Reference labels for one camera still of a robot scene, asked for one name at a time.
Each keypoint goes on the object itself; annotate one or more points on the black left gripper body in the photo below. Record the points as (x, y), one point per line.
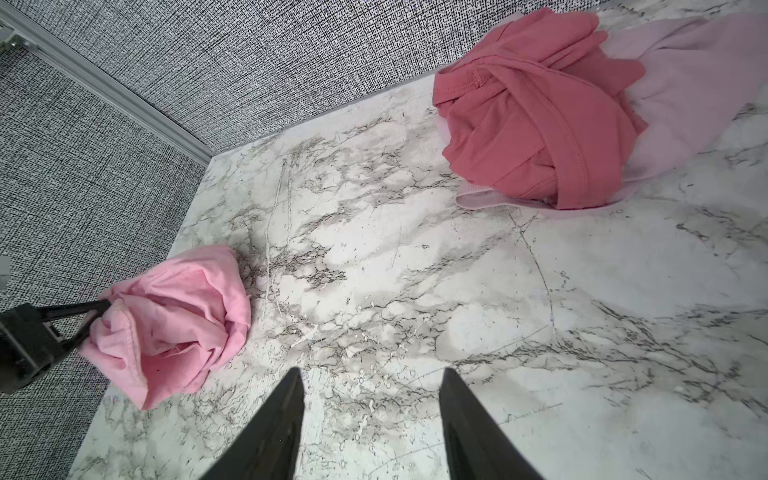
(29, 348)

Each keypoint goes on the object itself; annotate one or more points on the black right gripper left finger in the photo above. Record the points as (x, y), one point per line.
(268, 446)

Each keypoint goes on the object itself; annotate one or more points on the aluminium frame horizontal bar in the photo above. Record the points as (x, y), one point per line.
(19, 29)

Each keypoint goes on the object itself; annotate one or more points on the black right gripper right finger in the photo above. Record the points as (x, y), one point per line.
(476, 447)

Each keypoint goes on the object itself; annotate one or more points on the dark rose cloth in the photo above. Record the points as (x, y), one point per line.
(537, 111)

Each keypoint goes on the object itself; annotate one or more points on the bright pink cloth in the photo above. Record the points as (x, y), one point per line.
(168, 328)

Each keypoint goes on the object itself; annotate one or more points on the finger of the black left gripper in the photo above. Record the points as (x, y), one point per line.
(51, 341)

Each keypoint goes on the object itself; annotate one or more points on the pale mauve cloth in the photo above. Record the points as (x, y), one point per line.
(699, 73)

